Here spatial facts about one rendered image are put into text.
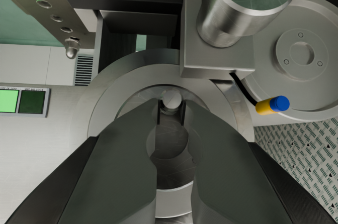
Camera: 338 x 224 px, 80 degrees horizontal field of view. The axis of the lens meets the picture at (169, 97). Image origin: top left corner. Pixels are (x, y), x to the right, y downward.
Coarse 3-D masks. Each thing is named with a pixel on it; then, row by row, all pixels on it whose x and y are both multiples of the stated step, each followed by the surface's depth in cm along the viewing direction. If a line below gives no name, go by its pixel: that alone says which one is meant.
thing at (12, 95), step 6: (0, 90) 47; (6, 90) 47; (12, 90) 47; (0, 96) 47; (6, 96) 47; (12, 96) 47; (0, 102) 47; (6, 102) 47; (12, 102) 47; (0, 108) 47; (6, 108) 47; (12, 108) 47
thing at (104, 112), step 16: (160, 64) 16; (176, 64) 16; (128, 80) 16; (144, 80) 16; (160, 80) 16; (176, 80) 16; (192, 80) 16; (208, 80) 16; (112, 96) 16; (128, 96) 16; (208, 96) 16; (224, 96) 16; (96, 112) 15; (112, 112) 15; (224, 112) 16; (96, 128) 15; (160, 192) 15; (176, 192) 15; (160, 208) 14; (176, 208) 14
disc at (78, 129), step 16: (160, 48) 18; (112, 64) 17; (128, 64) 17; (144, 64) 17; (96, 80) 17; (112, 80) 17; (224, 80) 17; (96, 96) 16; (240, 96) 17; (80, 112) 16; (240, 112) 17; (80, 128) 16; (240, 128) 17; (80, 144) 16
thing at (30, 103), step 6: (24, 96) 47; (30, 96) 47; (36, 96) 48; (42, 96) 48; (24, 102) 47; (30, 102) 47; (36, 102) 47; (42, 102) 47; (24, 108) 47; (30, 108) 47; (36, 108) 47
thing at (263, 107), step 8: (240, 88) 14; (248, 96) 13; (280, 96) 11; (256, 104) 13; (264, 104) 12; (272, 104) 11; (280, 104) 11; (288, 104) 11; (264, 112) 12; (272, 112) 11
